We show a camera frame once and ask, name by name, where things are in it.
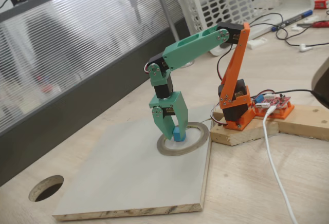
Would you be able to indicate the frosted glass desk partition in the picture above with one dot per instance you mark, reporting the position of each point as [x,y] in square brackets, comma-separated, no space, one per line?
[64,54]

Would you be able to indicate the grey curved object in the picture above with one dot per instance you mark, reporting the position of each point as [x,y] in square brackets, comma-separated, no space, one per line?
[321,77]

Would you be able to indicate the green gripper with servo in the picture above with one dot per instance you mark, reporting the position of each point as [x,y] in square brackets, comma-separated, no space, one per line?
[171,104]

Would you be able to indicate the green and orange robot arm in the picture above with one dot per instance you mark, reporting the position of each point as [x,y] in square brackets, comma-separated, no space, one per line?
[195,45]

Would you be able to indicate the white plastic printed part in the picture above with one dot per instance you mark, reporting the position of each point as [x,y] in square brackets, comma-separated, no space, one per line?
[257,43]

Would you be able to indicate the white chipboard panel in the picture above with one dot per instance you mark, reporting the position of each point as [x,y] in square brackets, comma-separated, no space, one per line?
[115,170]

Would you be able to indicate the white earbud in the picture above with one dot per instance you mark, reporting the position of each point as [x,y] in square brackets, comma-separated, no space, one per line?
[304,47]

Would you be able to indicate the grey metal partition post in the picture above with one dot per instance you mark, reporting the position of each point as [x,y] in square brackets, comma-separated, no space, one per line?
[164,8]

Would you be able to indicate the small red box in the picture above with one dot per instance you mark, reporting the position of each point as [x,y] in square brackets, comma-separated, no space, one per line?
[321,3]

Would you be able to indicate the short wooden base block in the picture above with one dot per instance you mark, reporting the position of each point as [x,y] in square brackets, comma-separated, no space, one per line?
[244,134]

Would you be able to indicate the red controller circuit board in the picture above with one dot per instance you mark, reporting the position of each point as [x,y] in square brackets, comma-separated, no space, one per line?
[273,102]

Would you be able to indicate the blue capped marker pen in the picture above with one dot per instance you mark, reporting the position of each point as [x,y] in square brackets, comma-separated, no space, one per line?
[295,18]

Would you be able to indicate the orange circuit board holder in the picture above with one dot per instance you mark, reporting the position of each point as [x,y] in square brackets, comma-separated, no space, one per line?
[282,113]

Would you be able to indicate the blue cube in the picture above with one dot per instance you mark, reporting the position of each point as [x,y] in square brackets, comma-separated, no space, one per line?
[178,134]

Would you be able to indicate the long wooden base plank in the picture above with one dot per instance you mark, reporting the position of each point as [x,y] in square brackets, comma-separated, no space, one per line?
[306,123]

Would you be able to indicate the small white plastic piece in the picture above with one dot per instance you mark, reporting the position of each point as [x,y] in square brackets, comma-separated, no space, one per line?
[310,19]
[297,27]

